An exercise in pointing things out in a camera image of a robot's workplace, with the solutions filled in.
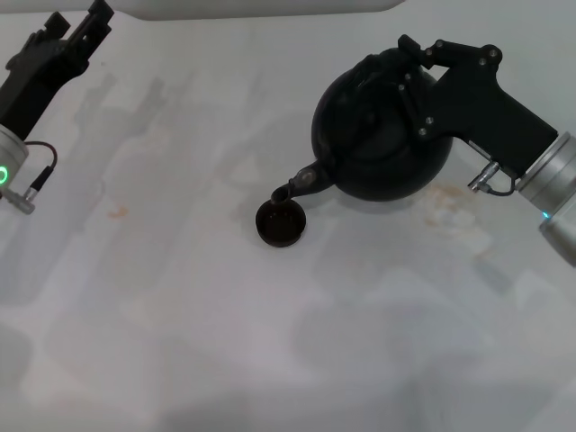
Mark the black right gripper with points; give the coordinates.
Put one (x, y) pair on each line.
(490, 108)

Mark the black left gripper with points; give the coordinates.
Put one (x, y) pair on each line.
(36, 76)

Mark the white rounded robot base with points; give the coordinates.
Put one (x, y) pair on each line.
(270, 9)

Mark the dark round teacup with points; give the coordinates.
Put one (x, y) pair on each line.
(281, 227)

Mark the black round teapot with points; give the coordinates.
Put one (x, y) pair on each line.
(369, 153)

